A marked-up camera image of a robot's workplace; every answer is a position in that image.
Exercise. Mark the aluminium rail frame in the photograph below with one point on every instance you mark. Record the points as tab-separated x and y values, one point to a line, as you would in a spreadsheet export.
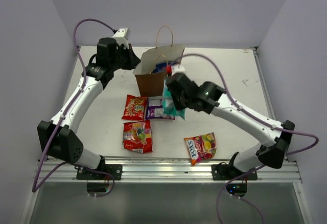
166	175

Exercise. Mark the red snack bag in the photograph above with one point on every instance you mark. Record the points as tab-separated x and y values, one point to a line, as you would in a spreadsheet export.
135	108

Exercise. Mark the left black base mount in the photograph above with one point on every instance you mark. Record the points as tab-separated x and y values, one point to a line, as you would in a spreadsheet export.
105	172

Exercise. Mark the blue Burts chips bag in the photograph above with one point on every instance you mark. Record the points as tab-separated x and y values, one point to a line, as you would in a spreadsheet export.
161	66

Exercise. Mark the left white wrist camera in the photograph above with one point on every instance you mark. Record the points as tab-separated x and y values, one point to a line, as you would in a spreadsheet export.
122	33

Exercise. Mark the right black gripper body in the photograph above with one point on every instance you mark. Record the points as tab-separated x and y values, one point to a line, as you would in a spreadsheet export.
180	102

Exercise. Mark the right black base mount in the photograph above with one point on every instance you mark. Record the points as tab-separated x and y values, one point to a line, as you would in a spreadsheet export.
224	172

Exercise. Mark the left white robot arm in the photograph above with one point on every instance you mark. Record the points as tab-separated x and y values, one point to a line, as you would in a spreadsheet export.
58	137

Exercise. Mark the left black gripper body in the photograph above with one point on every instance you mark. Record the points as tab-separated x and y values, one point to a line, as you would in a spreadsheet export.
120	61

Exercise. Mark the orange Fox's candy bag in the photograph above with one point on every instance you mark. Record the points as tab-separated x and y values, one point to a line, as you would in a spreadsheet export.
201	147

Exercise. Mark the brown paper bag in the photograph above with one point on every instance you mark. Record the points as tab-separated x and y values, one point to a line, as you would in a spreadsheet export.
151	71

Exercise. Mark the purple Fox's berries bag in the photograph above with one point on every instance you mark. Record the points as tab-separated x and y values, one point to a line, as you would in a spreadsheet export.
155	110

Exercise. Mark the teal snack bag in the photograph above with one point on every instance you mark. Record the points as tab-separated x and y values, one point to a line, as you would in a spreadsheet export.
168	103

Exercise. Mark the red candy bag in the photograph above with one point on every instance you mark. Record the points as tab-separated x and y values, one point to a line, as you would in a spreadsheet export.
137	136

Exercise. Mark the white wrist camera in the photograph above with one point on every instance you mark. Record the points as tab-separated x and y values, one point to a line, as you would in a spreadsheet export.
122	33
174	69

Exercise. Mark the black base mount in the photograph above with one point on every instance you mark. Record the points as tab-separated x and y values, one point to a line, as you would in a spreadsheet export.
224	172
105	172

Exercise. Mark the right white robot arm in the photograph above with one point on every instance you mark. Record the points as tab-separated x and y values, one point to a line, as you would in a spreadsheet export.
273	140

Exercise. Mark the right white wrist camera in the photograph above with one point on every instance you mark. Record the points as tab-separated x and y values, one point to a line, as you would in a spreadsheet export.
174	69

